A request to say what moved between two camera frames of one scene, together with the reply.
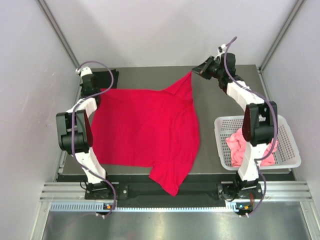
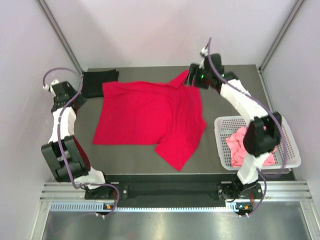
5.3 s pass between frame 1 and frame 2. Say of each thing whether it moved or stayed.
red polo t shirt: moved
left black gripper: moved
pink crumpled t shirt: stayed
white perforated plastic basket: stayed
